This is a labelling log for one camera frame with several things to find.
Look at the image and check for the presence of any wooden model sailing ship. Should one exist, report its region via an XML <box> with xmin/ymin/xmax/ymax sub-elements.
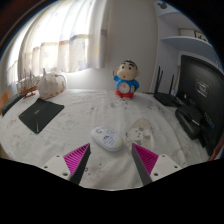
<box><xmin>16</xmin><ymin>68</ymin><xmax>40</xmax><ymax>99</ymax></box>

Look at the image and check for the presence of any large white conch shell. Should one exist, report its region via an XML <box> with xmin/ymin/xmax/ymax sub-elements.
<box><xmin>37</xmin><ymin>68</ymin><xmax>67</xmax><ymax>101</ymax></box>

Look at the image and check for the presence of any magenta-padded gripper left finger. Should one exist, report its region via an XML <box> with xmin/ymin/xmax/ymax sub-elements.
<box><xmin>40</xmin><ymin>143</ymin><xmax>92</xmax><ymax>185</ymax></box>

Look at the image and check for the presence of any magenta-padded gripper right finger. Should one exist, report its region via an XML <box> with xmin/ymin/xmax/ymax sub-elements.
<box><xmin>131</xmin><ymin>143</ymin><xmax>183</xmax><ymax>186</ymax></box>

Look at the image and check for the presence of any white cartoon-printed computer mouse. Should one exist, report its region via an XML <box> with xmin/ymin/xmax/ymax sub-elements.
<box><xmin>90</xmin><ymin>126</ymin><xmax>125</xmax><ymax>153</ymax></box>

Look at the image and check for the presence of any black mouse pad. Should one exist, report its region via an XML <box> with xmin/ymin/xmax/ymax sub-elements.
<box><xmin>18</xmin><ymin>97</ymin><xmax>65</xmax><ymax>135</ymax></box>

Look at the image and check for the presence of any black router with antennas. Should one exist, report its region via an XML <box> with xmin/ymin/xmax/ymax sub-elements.
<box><xmin>153</xmin><ymin>65</ymin><xmax>183</xmax><ymax>108</ymax></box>

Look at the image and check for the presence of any white star-printed curtain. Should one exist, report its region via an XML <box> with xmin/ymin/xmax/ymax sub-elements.
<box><xmin>6</xmin><ymin>0</ymin><xmax>111</xmax><ymax>86</ymax></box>

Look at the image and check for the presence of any black keyboard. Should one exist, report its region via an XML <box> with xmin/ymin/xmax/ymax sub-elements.
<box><xmin>0</xmin><ymin>93</ymin><xmax>25</xmax><ymax>117</ymax></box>

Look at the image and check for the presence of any orange wooden chair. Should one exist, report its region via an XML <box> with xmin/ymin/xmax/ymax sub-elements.
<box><xmin>0</xmin><ymin>89</ymin><xmax>11</xmax><ymax>108</ymax></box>

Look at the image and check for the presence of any cartoon boy figurine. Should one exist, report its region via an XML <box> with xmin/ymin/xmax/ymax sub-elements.
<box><xmin>112</xmin><ymin>59</ymin><xmax>141</xmax><ymax>100</ymax></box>

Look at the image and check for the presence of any black monitor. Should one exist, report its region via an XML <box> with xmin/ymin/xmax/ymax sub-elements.
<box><xmin>176</xmin><ymin>54</ymin><xmax>224</xmax><ymax>157</ymax></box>

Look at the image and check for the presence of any white printed tablecloth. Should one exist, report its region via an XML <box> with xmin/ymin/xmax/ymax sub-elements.
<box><xmin>0</xmin><ymin>88</ymin><xmax>211</xmax><ymax>191</ymax></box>

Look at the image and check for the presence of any black box-shaped device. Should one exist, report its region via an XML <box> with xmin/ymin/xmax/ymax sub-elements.
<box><xmin>174</xmin><ymin>104</ymin><xmax>204</xmax><ymax>140</ymax></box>

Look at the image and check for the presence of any red paper packet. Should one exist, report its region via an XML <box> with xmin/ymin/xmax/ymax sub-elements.
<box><xmin>209</xmin><ymin>134</ymin><xmax>224</xmax><ymax>162</ymax></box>

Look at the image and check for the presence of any white wall shelf unit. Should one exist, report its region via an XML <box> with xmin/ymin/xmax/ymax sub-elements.
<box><xmin>153</xmin><ymin>0</ymin><xmax>224</xmax><ymax>71</ymax></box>

